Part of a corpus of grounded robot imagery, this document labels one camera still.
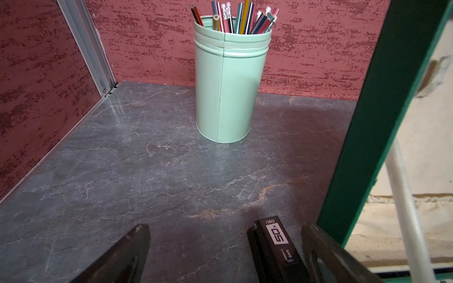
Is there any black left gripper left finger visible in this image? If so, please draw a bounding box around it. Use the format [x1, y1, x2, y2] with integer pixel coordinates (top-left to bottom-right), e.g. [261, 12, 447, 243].
[72, 224, 151, 283]

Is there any coloured pencils bundle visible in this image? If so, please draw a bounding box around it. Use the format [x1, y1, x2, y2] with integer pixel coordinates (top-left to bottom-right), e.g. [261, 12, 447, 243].
[190, 1, 280, 35]

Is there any green jewelry box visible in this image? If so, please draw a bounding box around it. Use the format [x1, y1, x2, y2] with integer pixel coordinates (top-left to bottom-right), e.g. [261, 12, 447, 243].
[316, 0, 453, 247]

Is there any mint green pencil cup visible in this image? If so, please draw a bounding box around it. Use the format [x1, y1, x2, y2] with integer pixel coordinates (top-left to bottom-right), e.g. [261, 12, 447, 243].
[193, 15, 272, 143]

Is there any aluminium left corner post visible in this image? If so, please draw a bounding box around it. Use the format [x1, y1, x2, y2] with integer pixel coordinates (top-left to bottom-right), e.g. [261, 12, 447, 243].
[57, 0, 117, 98]

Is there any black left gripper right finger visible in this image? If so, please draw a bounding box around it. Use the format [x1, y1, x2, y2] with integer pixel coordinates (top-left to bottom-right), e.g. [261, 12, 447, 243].
[302, 224, 382, 283]

